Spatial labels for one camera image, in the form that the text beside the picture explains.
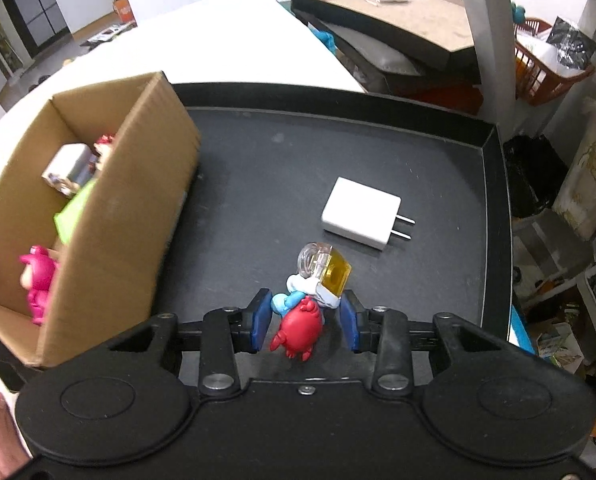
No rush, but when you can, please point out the red blue figurine with bottle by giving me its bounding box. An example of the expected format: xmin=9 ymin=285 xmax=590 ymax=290
xmin=270 ymin=242 xmax=352 ymax=362

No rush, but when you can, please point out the brown cardboard box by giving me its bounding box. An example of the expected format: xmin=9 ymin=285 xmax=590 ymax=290
xmin=0 ymin=73 xmax=200 ymax=367

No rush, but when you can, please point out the white power adapter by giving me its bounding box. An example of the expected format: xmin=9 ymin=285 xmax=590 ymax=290
xmin=321 ymin=177 xmax=415 ymax=250

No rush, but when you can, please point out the green plastic house toy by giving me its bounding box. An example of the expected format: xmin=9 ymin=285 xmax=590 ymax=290
xmin=54 ymin=178 xmax=97 ymax=246

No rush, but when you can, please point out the pink figurine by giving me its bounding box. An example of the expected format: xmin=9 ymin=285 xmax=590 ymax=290
xmin=19 ymin=245 xmax=58 ymax=326

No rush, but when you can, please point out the beige cube face toy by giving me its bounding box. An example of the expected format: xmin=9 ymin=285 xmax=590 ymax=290
xmin=42 ymin=143 xmax=97 ymax=197

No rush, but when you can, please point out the white table cloth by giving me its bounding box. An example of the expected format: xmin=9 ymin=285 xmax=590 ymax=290
xmin=0 ymin=0 xmax=361 ymax=169

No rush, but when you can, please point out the orange basket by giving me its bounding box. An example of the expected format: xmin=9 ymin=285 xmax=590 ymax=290
xmin=514 ymin=18 xmax=596 ymax=106

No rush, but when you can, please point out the orange box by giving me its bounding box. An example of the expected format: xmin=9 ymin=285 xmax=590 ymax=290
xmin=114 ymin=0 xmax=135 ymax=24

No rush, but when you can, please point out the grey shelf post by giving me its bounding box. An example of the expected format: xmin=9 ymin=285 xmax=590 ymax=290
xmin=462 ymin=0 xmax=516 ymax=139

